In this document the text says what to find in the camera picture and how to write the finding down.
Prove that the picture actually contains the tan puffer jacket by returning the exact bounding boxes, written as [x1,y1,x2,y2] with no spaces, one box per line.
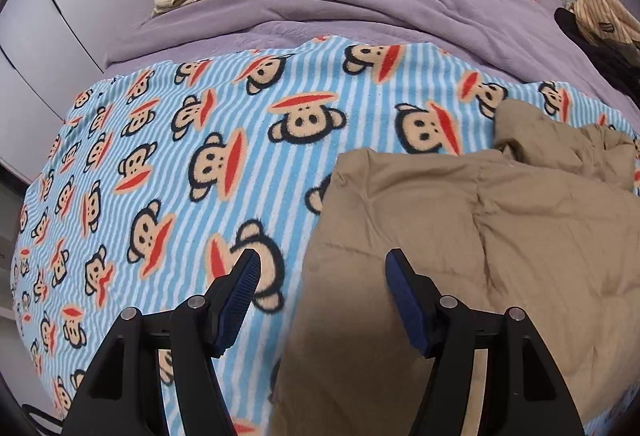
[270,98,640,436]

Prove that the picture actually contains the monkey printed striped blanket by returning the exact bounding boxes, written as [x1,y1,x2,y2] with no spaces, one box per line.
[10,36,640,436]

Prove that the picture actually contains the black cable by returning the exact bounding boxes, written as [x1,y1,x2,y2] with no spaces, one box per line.
[22,408,63,436]

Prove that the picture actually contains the white wardrobe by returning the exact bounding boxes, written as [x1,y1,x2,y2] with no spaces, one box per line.
[0,0,176,181]

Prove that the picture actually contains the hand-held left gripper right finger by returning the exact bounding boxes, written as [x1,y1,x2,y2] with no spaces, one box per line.
[385,250,586,436]

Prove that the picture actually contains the black garment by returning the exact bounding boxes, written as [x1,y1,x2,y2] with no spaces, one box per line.
[554,7,640,96]

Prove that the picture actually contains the striped beige garment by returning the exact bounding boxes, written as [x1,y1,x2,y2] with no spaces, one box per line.
[572,0,640,47]

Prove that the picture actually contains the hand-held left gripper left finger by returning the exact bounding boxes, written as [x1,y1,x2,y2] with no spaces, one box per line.
[62,250,261,436]

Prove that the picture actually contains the purple duvet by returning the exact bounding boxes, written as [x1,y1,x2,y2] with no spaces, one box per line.
[102,0,640,117]

